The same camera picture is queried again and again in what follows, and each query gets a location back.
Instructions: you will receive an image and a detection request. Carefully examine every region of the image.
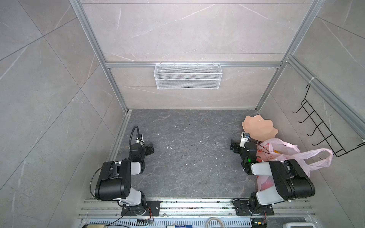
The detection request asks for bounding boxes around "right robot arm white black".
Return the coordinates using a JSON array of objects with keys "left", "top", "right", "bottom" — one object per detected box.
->
[{"left": 230, "top": 140, "right": 316, "bottom": 215}]

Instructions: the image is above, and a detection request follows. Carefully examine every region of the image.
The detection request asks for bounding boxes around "black wire hook rack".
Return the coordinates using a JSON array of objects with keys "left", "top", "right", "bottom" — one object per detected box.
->
[{"left": 292, "top": 83, "right": 365, "bottom": 158}]

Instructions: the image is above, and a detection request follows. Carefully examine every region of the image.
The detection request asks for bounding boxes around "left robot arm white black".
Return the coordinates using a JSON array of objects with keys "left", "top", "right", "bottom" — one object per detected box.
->
[{"left": 89, "top": 125, "right": 154, "bottom": 216}]

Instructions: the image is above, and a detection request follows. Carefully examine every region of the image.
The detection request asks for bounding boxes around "pink scalloped plate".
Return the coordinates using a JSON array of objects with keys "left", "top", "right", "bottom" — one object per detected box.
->
[{"left": 242, "top": 115, "right": 279, "bottom": 142}]

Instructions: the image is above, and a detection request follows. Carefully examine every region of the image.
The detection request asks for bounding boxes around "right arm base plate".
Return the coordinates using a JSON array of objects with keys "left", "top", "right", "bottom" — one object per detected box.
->
[{"left": 232, "top": 198, "right": 274, "bottom": 216}]

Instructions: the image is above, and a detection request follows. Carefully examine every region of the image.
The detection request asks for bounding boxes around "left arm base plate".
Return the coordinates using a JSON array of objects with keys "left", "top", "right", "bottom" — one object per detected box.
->
[{"left": 121, "top": 200, "right": 161, "bottom": 217}]

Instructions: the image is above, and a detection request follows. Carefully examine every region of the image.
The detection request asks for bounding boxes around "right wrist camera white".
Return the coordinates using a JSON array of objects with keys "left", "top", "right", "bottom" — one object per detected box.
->
[{"left": 240, "top": 132, "right": 250, "bottom": 148}]

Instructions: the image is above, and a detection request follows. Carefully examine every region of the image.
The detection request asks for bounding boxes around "pink plastic bag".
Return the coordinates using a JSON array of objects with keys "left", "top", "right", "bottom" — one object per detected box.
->
[{"left": 257, "top": 138, "right": 333, "bottom": 176}]

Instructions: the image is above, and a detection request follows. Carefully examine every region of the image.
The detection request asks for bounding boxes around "white wire mesh basket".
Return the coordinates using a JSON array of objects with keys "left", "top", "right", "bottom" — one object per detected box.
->
[{"left": 154, "top": 63, "right": 223, "bottom": 90}]

